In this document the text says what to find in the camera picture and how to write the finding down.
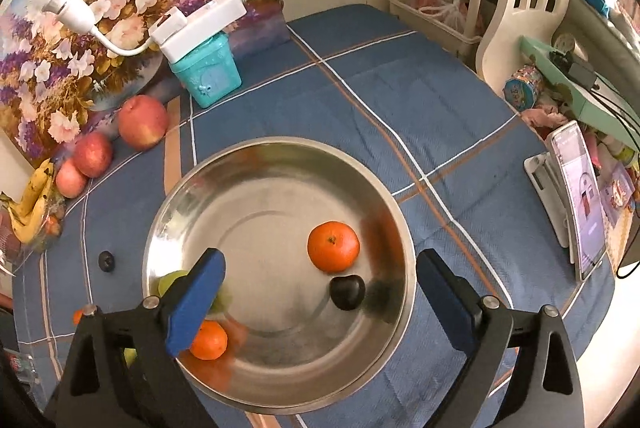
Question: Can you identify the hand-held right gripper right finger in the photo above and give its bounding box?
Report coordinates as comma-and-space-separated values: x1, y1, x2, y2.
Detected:
416, 249, 586, 428

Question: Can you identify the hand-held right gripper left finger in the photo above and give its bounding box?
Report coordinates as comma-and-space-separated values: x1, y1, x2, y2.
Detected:
44, 248, 227, 428

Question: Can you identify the stainless steel bowl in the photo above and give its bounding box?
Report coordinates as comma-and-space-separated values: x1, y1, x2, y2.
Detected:
142, 137, 417, 415

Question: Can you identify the dark purple plum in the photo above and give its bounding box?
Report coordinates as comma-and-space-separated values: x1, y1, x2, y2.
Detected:
329, 274, 366, 311

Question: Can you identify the white phone stand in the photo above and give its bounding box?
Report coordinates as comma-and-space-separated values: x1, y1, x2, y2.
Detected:
523, 153, 576, 265

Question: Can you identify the smartphone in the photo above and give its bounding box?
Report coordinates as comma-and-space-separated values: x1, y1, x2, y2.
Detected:
546, 120, 608, 282

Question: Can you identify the small red apple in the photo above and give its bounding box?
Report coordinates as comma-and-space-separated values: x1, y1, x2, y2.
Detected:
55, 158, 89, 199

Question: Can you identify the medium red apple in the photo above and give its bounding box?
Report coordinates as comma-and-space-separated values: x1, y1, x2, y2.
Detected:
74, 131, 114, 179

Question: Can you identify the large red apple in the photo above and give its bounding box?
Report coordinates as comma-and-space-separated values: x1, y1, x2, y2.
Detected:
117, 94, 169, 152

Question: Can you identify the bunch of yellow bananas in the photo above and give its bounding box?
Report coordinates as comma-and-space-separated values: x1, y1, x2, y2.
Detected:
0, 158, 56, 245

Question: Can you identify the blue plaid tablecloth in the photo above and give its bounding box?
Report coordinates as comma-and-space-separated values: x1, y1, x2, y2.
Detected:
12, 4, 617, 428

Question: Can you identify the colourful round tin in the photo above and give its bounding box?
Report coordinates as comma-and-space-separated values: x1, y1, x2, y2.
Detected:
503, 64, 545, 111

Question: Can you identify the teal plastic box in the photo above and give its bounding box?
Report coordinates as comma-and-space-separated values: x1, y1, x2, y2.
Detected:
169, 32, 243, 109

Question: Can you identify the mint green shelf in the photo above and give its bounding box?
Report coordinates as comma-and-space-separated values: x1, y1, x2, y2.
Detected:
519, 35, 640, 159

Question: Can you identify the white power strip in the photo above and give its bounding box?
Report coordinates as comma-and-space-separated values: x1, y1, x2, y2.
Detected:
149, 0, 248, 63

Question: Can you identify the white plastic bag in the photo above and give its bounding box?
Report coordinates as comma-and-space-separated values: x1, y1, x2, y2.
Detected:
412, 0, 481, 39

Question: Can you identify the floral painting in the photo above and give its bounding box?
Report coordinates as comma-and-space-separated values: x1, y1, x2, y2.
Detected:
0, 0, 292, 169

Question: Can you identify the white lamp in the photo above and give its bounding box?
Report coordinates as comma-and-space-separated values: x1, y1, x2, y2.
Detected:
31, 0, 161, 58

